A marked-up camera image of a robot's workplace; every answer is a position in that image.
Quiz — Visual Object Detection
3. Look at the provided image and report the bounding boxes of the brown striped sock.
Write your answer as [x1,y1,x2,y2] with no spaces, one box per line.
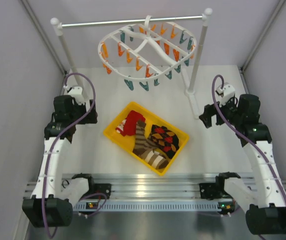
[133,120,157,159]
[140,148,169,170]

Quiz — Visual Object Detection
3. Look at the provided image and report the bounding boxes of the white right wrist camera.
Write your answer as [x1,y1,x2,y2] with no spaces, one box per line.
[216,83,235,107]

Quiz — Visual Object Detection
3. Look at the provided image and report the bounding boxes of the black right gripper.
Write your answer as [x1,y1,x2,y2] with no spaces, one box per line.
[199,95,243,129]

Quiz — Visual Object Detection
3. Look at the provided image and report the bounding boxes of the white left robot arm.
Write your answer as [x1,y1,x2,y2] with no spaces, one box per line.
[22,95,111,229]

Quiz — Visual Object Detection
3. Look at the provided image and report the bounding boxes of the red santa sock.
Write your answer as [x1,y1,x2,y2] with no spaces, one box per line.
[115,110,145,136]

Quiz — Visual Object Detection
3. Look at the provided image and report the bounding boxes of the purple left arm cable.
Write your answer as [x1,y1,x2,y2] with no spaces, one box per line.
[40,72,96,239]

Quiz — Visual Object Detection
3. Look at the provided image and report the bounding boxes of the white round clip hanger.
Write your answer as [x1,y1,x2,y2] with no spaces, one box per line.
[98,16,197,87]

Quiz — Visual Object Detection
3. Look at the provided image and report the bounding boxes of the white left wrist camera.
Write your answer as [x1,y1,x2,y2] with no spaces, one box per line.
[63,85,86,105]

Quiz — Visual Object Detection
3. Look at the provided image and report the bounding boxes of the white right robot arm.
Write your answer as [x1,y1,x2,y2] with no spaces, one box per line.
[200,93,286,236]

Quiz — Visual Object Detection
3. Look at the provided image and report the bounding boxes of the black argyle sock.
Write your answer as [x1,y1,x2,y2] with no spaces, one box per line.
[148,124,179,159]

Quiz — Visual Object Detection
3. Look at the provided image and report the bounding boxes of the orange clothespin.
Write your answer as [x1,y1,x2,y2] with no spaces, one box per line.
[145,64,153,78]
[135,56,143,71]

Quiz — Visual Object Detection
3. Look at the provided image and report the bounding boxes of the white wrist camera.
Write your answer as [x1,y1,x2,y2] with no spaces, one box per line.
[216,83,235,107]
[63,85,86,105]

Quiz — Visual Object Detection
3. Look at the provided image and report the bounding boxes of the white drying rack stand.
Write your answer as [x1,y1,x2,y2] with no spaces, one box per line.
[50,8,213,119]

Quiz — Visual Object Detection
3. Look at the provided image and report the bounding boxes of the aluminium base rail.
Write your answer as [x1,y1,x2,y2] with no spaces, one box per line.
[22,173,286,218]

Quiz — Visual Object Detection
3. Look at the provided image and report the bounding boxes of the teal clothespin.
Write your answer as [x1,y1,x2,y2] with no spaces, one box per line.
[139,81,149,92]
[154,78,160,87]
[124,79,134,91]

